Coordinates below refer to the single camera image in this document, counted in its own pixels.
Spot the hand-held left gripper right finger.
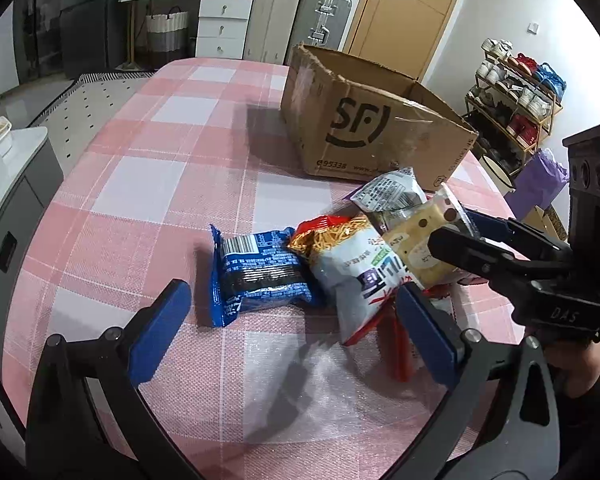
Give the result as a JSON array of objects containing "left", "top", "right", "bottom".
[{"left": 382, "top": 281, "right": 573, "bottom": 480}]

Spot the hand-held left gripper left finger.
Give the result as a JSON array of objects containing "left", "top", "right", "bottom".
[{"left": 26, "top": 278, "right": 203, "bottom": 480}]

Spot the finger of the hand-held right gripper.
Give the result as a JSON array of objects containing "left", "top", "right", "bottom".
[
  {"left": 426, "top": 226, "right": 576, "bottom": 295},
  {"left": 460, "top": 209, "right": 573, "bottom": 261}
]

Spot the red cookie packet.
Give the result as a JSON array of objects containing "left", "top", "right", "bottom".
[{"left": 375, "top": 280, "right": 456, "bottom": 381}]

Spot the cream cake packet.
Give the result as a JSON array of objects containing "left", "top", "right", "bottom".
[{"left": 380, "top": 182, "right": 481, "bottom": 291}]

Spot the white red noodle snack packet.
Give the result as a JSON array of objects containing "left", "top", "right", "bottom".
[{"left": 286, "top": 215, "right": 421, "bottom": 347}]

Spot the white black-print snack packet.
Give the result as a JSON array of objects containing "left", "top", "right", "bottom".
[{"left": 350, "top": 166, "right": 428, "bottom": 226}]

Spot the blue cookie packet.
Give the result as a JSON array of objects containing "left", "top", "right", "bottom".
[{"left": 208, "top": 224, "right": 326, "bottom": 328}]

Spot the brown cardboard box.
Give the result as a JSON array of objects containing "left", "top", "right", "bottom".
[{"left": 280, "top": 44, "right": 480, "bottom": 192}]

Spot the person's right hand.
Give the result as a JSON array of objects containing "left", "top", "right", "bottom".
[{"left": 550, "top": 342, "right": 600, "bottom": 396}]

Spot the tan printed paper bag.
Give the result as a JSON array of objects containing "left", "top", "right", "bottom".
[{"left": 522, "top": 205, "right": 568, "bottom": 241}]

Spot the purple bag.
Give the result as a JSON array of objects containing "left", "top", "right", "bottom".
[{"left": 502, "top": 149, "right": 568, "bottom": 211}]

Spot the cream trash bin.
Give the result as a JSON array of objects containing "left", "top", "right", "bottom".
[{"left": 480, "top": 154, "right": 515, "bottom": 191}]

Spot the shoe rack with shoes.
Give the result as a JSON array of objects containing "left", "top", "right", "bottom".
[{"left": 472, "top": 37, "right": 566, "bottom": 171}]

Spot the pink checked tablecloth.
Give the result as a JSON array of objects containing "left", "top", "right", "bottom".
[{"left": 2, "top": 57, "right": 523, "bottom": 480}]

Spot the white grey side cabinet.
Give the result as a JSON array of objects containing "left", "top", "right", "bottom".
[{"left": 0, "top": 125, "right": 65, "bottom": 411}]

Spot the wooden door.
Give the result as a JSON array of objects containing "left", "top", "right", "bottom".
[{"left": 342, "top": 0, "right": 473, "bottom": 83}]

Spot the silver suitcase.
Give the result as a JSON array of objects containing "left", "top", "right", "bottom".
[{"left": 290, "top": 0, "right": 353, "bottom": 53}]

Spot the woven laundry basket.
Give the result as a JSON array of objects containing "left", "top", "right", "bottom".
[{"left": 145, "top": 6, "right": 190, "bottom": 56}]

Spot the beige suitcase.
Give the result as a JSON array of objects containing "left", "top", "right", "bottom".
[{"left": 242, "top": 0, "right": 303, "bottom": 66}]

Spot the white drawer desk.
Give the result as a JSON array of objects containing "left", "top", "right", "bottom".
[{"left": 119, "top": 0, "right": 255, "bottom": 61}]

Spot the dark glass wardrobe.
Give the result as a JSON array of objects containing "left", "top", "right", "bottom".
[{"left": 17, "top": 0, "right": 63, "bottom": 86}]

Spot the dark grey refrigerator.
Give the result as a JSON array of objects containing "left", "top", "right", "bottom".
[{"left": 60, "top": 0, "right": 123, "bottom": 78}]

